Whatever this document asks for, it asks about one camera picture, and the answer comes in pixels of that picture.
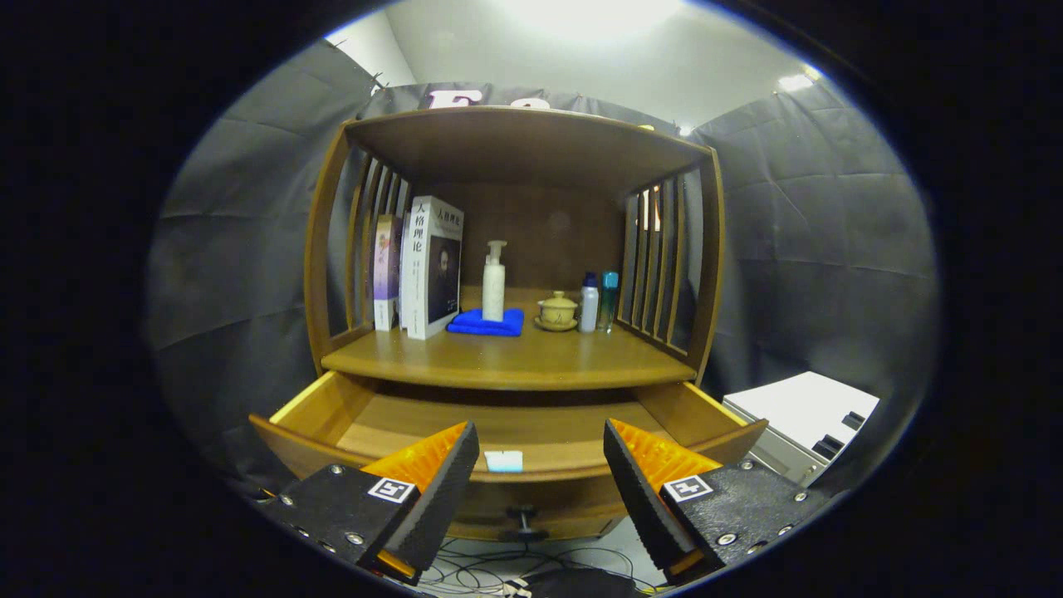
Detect teal bottle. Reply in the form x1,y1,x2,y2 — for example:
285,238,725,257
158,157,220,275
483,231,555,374
599,272,620,333

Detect floor cables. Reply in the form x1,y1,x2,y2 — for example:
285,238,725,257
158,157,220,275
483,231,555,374
415,536,665,597

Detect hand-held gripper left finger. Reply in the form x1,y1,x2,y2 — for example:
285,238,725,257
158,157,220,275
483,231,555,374
249,420,481,586

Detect white pump bottle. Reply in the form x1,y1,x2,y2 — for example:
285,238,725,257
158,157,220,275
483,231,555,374
482,240,508,322

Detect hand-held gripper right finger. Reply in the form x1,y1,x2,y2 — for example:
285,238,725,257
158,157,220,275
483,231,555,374
602,418,831,586

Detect black backdrop cloth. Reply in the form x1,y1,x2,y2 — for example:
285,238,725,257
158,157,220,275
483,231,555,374
145,37,939,499

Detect blue folded cloth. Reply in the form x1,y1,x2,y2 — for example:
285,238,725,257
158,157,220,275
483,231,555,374
446,308,526,337

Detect wooden countertop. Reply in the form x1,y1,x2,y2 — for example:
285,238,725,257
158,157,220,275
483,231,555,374
321,287,697,391

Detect white book with portrait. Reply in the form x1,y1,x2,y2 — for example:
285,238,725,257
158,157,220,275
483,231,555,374
399,196,464,341

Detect beige lidded teacup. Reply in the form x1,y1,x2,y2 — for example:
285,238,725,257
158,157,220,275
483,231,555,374
534,291,579,332

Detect large ceiling light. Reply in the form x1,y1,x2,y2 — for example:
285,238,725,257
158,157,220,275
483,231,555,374
498,0,690,34

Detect purple book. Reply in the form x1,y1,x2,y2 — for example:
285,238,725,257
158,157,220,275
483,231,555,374
372,214,404,331

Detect wooden cabinet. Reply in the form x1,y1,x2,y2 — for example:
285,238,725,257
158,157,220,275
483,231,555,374
303,105,726,408

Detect white box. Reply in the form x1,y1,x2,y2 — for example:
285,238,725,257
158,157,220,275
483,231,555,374
723,371,881,487

